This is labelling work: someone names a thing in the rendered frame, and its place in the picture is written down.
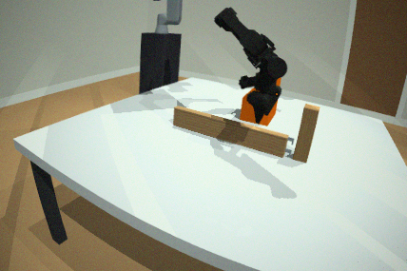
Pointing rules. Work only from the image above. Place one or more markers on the wooden post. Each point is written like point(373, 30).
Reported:
point(309, 120)

